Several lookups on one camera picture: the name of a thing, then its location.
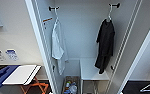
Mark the blue bag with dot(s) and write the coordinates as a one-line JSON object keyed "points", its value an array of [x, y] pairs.
{"points": [[0, 77]]}

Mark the box with bottles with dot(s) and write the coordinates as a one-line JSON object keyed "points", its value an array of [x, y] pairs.
{"points": [[71, 87]]}

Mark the flat white board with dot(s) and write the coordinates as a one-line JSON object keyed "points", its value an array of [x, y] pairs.
{"points": [[22, 74]]}

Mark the black garment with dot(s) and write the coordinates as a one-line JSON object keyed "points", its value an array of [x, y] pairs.
{"points": [[105, 44]]}

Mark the black wardrobe hook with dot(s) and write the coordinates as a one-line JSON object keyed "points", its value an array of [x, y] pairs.
{"points": [[116, 5], [53, 8]]}

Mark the white hanging cloth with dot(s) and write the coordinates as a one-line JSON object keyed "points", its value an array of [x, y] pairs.
{"points": [[58, 46]]}

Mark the white wardrobe body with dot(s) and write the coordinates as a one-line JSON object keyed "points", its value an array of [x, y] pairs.
{"points": [[81, 30]]}

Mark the orange label sticker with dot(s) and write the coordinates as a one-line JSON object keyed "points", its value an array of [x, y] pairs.
{"points": [[47, 20]]}

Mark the wall plate with blue print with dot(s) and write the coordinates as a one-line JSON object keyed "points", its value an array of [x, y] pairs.
{"points": [[11, 55]]}

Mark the orange folding stand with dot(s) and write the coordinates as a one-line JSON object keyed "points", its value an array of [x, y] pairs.
{"points": [[37, 86]]}

